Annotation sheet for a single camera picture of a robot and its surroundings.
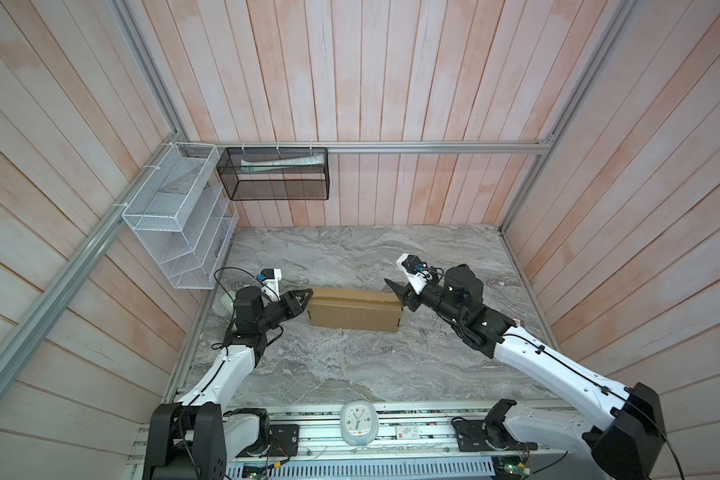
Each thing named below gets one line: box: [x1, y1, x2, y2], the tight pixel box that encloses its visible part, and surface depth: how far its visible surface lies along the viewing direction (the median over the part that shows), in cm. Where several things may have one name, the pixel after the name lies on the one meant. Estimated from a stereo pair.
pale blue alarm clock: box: [340, 400, 379, 445], surface depth 76 cm
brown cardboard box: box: [308, 287, 403, 332], surface depth 83 cm
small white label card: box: [396, 426, 419, 439], surface depth 76 cm
